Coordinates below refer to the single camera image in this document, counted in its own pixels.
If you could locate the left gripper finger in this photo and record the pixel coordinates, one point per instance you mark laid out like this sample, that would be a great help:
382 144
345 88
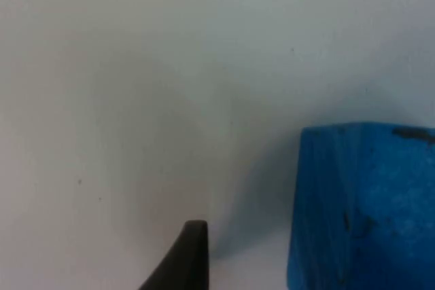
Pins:
190 263

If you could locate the blue cube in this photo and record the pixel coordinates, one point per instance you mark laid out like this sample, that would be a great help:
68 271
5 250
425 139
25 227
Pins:
363 208

